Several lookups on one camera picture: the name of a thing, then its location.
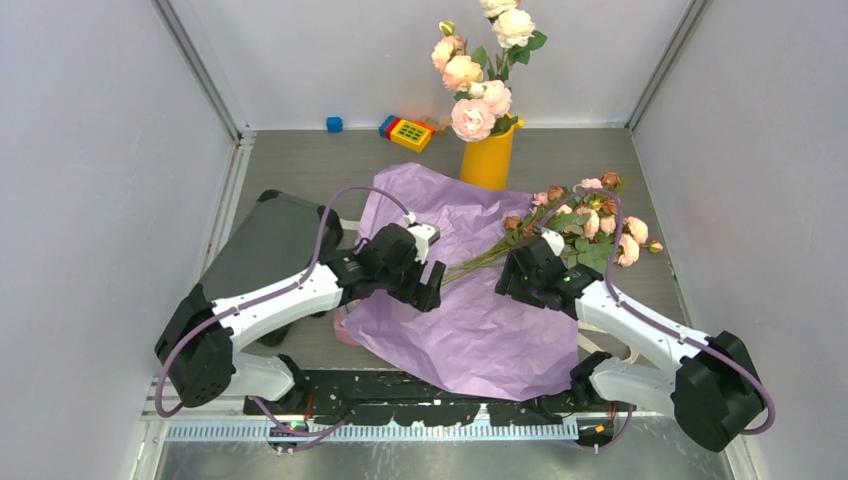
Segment beige ribbon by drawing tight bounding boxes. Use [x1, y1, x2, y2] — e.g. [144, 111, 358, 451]
[577, 327, 640, 364]

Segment black hard case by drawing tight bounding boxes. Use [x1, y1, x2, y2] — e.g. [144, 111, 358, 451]
[199, 189, 344, 301]

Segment peach roses in vase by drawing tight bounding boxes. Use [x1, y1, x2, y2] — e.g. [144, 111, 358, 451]
[431, 0, 547, 143]

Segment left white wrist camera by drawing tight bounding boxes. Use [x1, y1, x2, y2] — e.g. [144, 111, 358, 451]
[403, 212, 441, 264]

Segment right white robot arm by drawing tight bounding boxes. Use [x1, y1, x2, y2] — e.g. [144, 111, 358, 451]
[495, 231, 775, 452]

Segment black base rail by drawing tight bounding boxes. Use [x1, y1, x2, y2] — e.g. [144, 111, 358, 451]
[263, 369, 628, 427]

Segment pink flower bouquet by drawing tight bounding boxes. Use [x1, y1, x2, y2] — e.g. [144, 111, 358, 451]
[444, 170, 664, 283]

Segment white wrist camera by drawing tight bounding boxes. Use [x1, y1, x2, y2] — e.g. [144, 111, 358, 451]
[403, 212, 441, 264]
[540, 228, 566, 256]

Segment yellow toy block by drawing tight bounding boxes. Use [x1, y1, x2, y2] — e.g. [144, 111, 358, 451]
[378, 115, 434, 153]

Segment yellow vase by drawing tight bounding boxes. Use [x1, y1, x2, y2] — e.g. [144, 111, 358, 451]
[459, 119, 524, 190]

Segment pink toy toaster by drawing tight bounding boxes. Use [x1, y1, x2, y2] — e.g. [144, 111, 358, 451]
[333, 307, 361, 347]

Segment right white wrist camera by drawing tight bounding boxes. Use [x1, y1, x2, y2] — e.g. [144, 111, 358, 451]
[540, 228, 566, 256]

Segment purple wrapping paper sheet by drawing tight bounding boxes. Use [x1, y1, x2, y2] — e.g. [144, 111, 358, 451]
[343, 163, 578, 401]

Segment blue cube block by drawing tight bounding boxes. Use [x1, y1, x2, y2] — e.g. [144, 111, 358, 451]
[325, 116, 344, 133]

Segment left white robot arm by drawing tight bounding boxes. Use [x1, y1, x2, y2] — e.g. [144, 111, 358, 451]
[154, 222, 446, 414]

